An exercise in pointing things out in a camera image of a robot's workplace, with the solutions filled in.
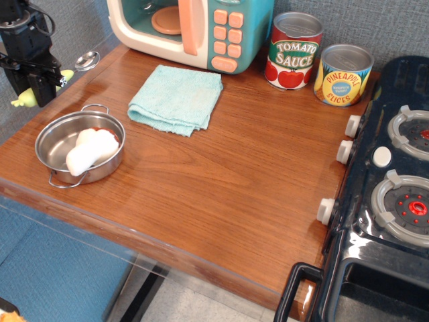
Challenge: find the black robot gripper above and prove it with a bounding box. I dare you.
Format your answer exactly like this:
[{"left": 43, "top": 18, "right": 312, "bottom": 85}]
[{"left": 1, "top": 23, "right": 62, "bottom": 107}]

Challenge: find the spoon with yellow handle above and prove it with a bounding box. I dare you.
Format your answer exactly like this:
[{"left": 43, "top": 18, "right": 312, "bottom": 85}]
[{"left": 11, "top": 51, "right": 101, "bottom": 108}]

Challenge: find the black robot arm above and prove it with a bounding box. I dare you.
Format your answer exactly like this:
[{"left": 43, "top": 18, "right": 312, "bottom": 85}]
[{"left": 1, "top": 1, "right": 66, "bottom": 107}]

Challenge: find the light blue folded cloth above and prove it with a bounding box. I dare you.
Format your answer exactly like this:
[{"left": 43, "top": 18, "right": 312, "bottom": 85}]
[{"left": 127, "top": 65, "right": 223, "bottom": 138}]

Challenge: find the toy microwave teal and cream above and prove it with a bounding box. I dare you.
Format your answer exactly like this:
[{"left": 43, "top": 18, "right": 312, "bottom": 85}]
[{"left": 107, "top": 1, "right": 274, "bottom": 74}]

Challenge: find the small metal pan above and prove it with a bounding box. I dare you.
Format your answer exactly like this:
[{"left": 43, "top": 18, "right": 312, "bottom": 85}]
[{"left": 35, "top": 104, "right": 125, "bottom": 189}]

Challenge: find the white toy food piece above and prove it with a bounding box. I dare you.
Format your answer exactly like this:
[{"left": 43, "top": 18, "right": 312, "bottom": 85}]
[{"left": 66, "top": 128, "right": 120, "bottom": 176}]

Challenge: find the orange object at corner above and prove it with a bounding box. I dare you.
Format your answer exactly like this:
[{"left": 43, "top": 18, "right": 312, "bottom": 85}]
[{"left": 0, "top": 298, "right": 26, "bottom": 322}]

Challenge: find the tomato sauce can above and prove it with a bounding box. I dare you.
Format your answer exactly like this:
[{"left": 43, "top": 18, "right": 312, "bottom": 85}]
[{"left": 265, "top": 11, "right": 324, "bottom": 90}]

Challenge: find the pineapple slices can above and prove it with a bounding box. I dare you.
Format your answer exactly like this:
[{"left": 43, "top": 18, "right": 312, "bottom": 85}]
[{"left": 314, "top": 44, "right": 374, "bottom": 107}]

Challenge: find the black toy stove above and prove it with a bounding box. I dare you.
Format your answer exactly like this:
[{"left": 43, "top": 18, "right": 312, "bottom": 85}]
[{"left": 275, "top": 56, "right": 428, "bottom": 321}]

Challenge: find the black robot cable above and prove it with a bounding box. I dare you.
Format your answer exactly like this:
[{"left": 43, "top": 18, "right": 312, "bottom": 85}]
[{"left": 26, "top": 3, "right": 56, "bottom": 38}]

